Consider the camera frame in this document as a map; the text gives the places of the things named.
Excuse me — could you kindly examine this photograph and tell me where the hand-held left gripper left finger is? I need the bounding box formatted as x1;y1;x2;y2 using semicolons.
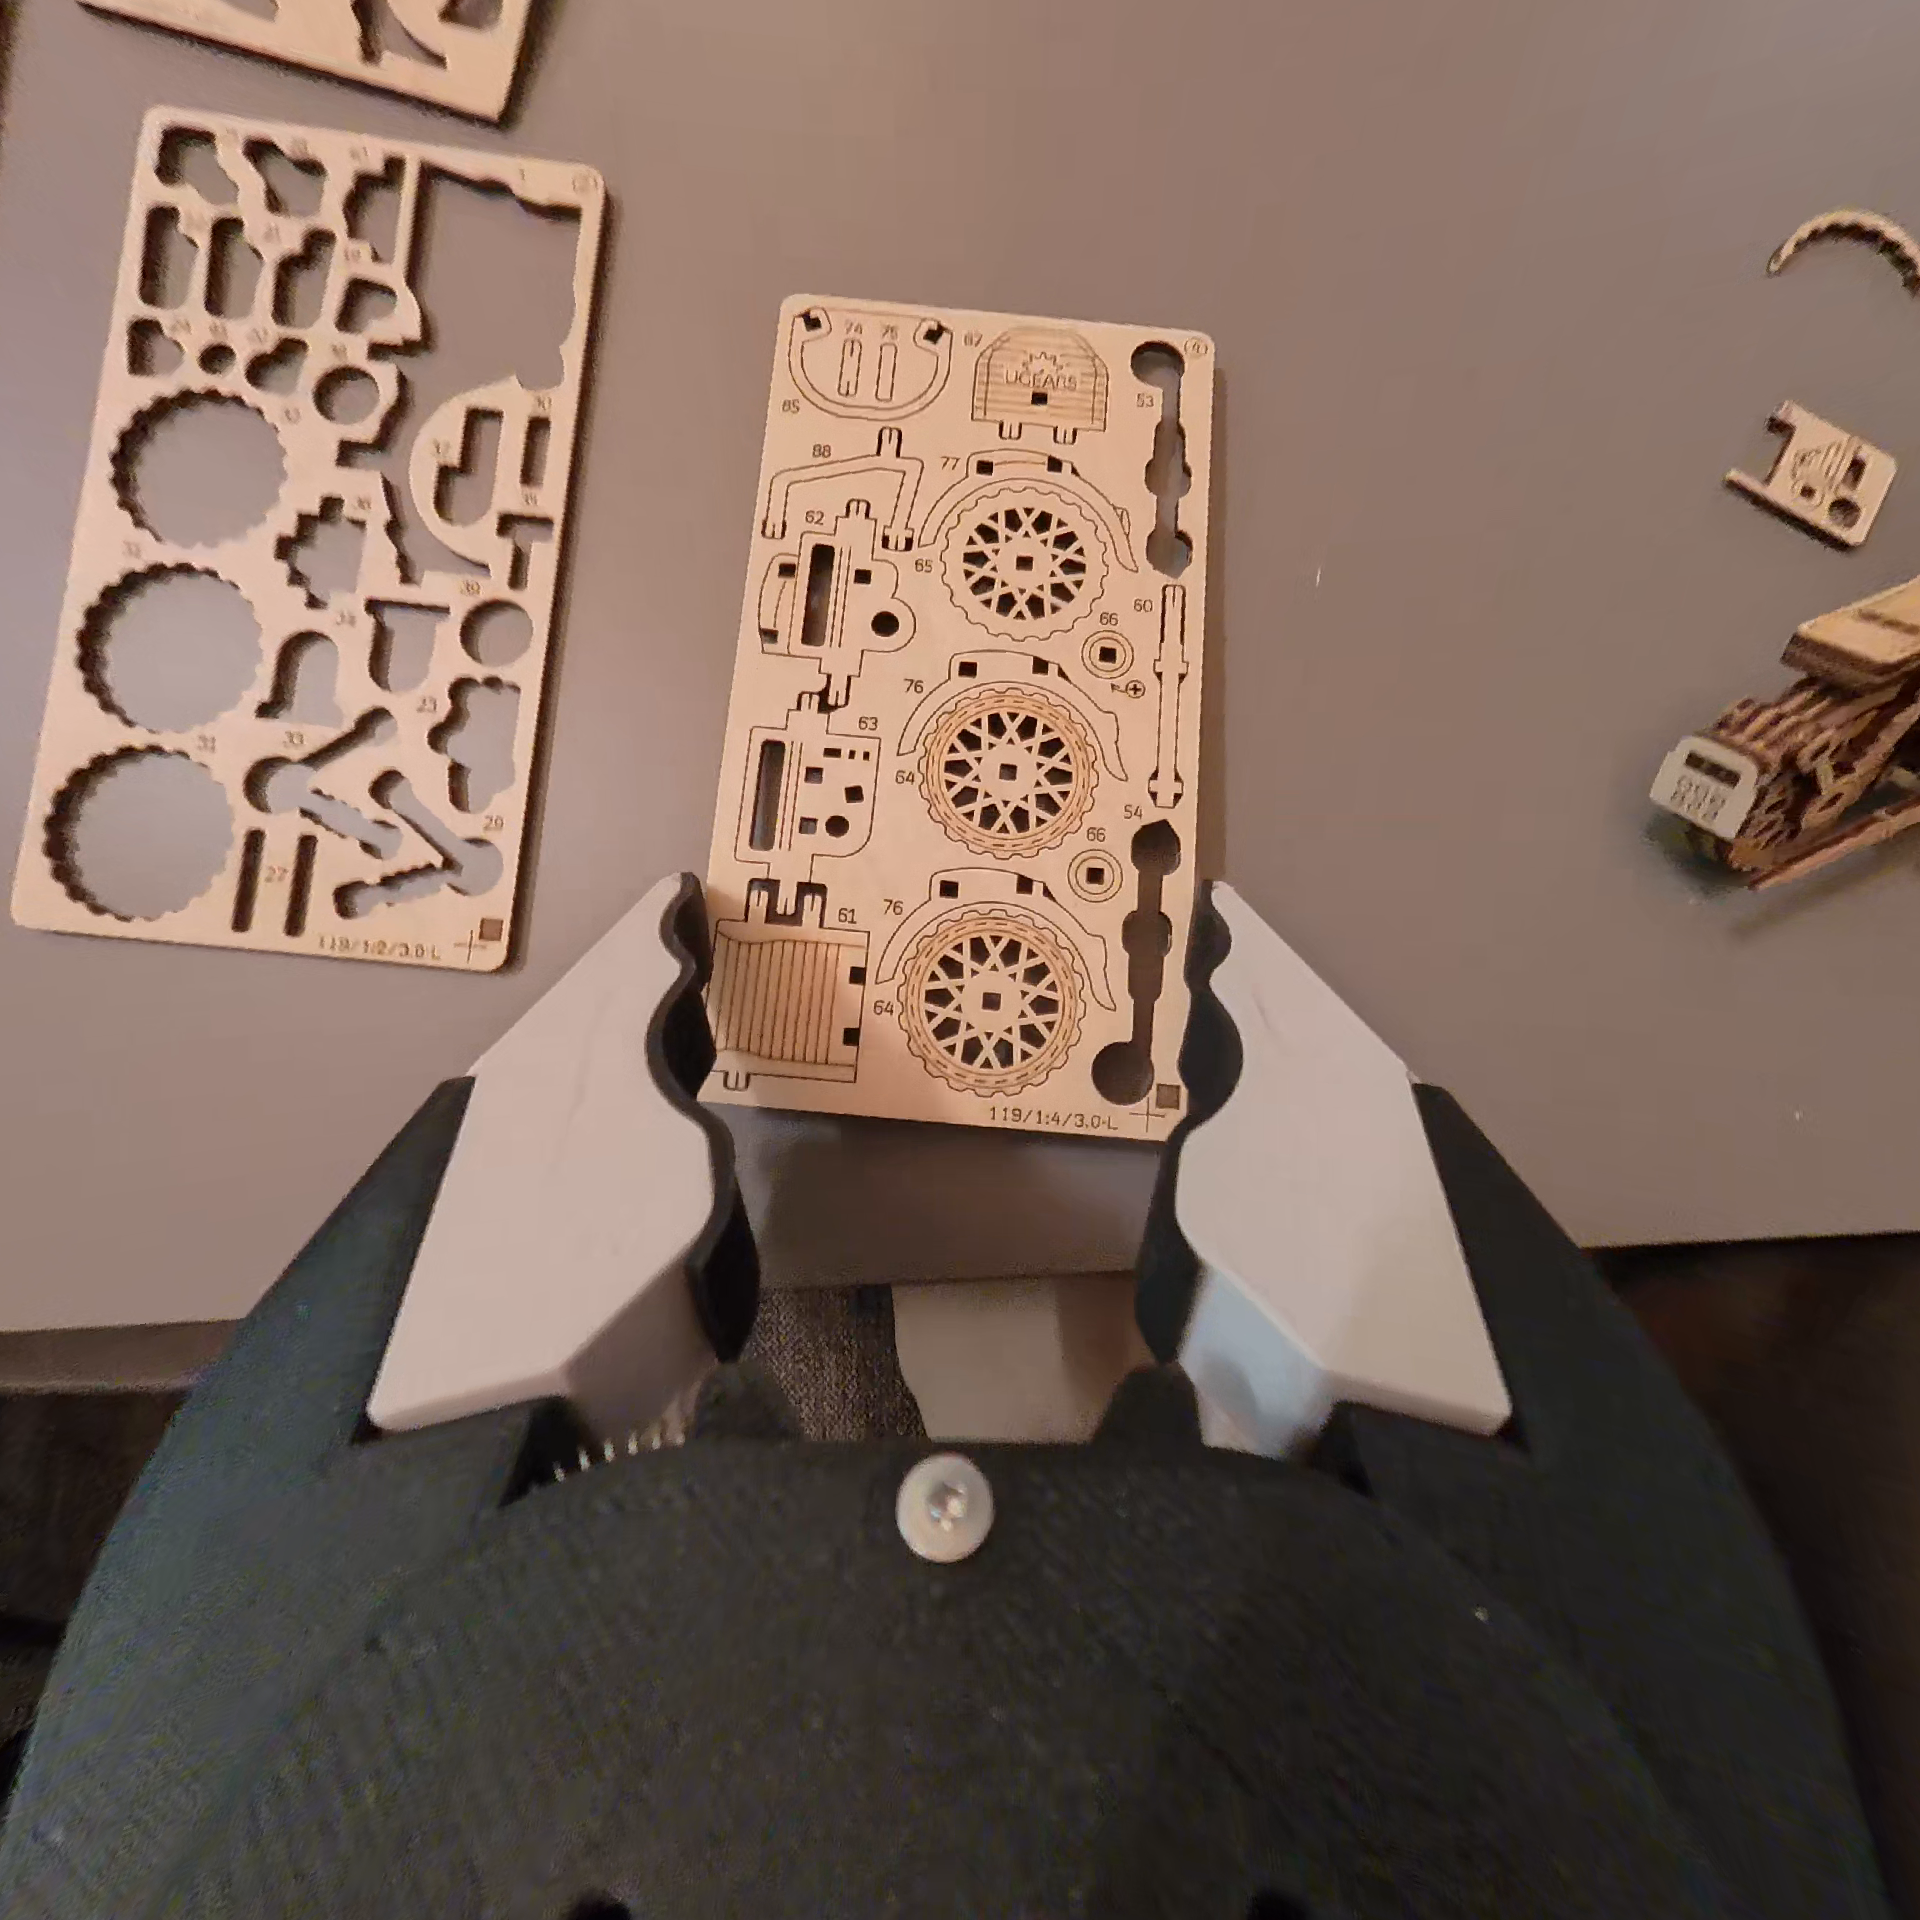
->
364;873;761;1441

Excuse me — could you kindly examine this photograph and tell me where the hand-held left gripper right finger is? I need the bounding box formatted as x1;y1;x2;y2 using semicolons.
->
1131;880;1519;1468

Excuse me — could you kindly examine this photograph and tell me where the wooden puzzle sheet with wheels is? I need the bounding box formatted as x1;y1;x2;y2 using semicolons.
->
700;292;1234;1151

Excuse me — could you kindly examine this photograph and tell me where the emptied wooden puzzle sheet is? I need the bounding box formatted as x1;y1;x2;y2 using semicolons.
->
11;105;609;973

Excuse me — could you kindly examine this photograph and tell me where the partly built wooden model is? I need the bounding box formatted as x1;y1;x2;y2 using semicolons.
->
1649;576;1920;890

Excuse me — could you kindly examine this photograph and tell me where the small flat wooden piece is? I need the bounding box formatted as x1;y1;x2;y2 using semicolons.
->
1722;401;1896;551

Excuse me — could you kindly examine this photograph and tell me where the curved toothed wooden piece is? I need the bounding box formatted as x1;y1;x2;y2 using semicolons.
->
1765;211;1920;303

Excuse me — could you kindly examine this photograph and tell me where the wooden puzzle sheet offcut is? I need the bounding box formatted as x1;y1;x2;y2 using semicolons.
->
83;0;539;125

